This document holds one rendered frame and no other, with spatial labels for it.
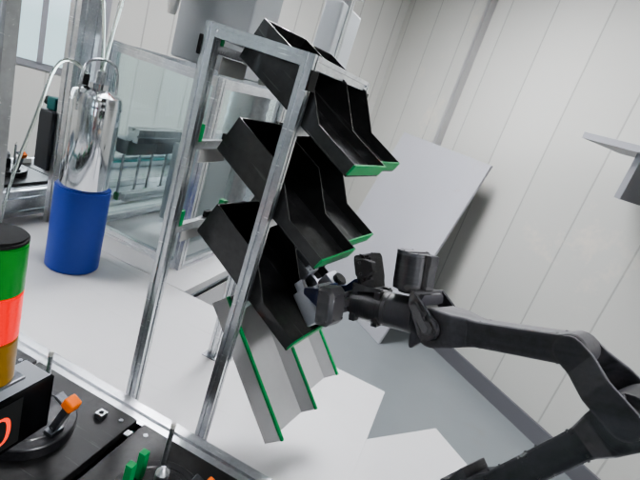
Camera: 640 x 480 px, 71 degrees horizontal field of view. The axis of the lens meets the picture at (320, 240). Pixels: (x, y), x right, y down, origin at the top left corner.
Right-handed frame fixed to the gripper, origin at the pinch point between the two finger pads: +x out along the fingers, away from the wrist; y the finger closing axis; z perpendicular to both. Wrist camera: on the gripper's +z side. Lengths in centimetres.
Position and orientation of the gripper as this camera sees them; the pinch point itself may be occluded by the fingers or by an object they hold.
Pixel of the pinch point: (328, 292)
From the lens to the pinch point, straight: 80.7
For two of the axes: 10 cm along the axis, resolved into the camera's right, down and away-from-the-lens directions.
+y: -5.5, 0.2, -8.3
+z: 1.2, -9.9, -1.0
